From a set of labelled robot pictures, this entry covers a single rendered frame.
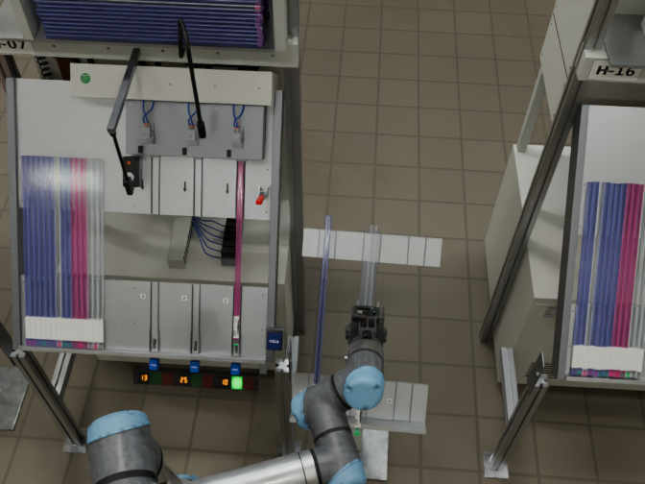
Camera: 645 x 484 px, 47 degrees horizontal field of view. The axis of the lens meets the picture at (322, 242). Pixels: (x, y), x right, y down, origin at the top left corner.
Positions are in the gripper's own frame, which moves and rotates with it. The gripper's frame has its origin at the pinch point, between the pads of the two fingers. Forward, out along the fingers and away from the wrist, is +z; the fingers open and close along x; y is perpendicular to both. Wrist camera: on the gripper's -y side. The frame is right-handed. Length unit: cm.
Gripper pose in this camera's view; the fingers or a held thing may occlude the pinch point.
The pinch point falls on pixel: (367, 315)
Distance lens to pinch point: 172.8
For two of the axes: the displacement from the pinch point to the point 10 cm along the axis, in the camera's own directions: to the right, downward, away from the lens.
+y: 0.5, -9.2, -3.9
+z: 0.7, -3.9, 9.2
